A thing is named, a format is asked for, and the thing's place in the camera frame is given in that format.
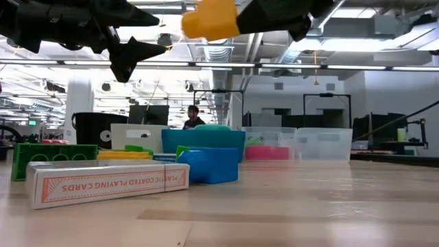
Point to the small green duplo brick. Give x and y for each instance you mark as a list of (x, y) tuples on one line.
[(51, 151)]

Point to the large red soft brick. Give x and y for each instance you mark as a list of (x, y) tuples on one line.
[(267, 153)]

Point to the black aluminium frame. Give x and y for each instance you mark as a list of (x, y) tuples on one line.
[(394, 159)]

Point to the white plastic bin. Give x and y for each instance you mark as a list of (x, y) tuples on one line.
[(137, 144)]

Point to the blue soft brick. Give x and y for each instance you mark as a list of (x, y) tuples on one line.
[(209, 166)]

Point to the clear plastic bin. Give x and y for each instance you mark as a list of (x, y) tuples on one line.
[(274, 135), (324, 144)]

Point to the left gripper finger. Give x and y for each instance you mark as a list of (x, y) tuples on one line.
[(133, 55), (127, 17)]

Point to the teal plastic bin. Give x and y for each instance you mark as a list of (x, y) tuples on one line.
[(202, 140)]

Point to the silver ventilation duct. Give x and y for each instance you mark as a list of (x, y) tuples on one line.
[(216, 68)]

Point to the blue playing card deck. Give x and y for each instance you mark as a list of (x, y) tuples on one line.
[(164, 158)]

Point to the pale green cup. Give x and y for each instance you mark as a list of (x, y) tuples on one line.
[(402, 134)]

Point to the yellow soft brick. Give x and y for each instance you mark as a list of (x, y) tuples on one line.
[(209, 20)]

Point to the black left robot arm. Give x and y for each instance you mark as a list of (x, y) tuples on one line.
[(7, 20)]

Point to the orange white card box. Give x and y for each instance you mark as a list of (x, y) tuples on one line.
[(103, 185)]

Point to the person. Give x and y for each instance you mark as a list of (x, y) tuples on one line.
[(193, 113)]

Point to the yellow duplo plate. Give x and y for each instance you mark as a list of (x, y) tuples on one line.
[(123, 155)]

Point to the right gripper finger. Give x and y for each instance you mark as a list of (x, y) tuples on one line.
[(274, 8), (274, 24)]

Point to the teal foam die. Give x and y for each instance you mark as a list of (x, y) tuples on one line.
[(212, 127)]

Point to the long ceiling light strip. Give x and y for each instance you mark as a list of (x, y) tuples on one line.
[(240, 65)]

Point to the pinkish red box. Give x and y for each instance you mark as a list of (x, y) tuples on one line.
[(55, 141)]

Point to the black office monitor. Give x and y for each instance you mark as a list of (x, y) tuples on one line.
[(147, 115)]

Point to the black shelf stand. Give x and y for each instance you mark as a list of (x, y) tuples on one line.
[(423, 133)]

